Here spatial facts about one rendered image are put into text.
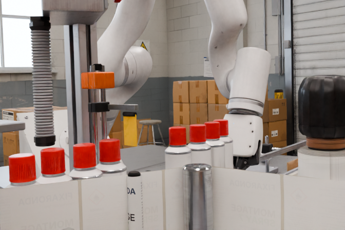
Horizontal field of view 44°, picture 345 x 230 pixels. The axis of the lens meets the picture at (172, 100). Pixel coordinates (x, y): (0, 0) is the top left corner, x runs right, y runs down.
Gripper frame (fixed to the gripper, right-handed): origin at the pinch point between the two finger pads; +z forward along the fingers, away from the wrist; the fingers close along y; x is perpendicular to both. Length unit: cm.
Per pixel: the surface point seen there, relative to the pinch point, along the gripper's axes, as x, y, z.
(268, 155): 22.0, -3.0, -9.5
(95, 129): -37.7, -7.7, -2.4
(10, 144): 165, -367, -15
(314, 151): -25.8, 27.4, -3.9
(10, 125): -67, 15, 3
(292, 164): 61, -12, -13
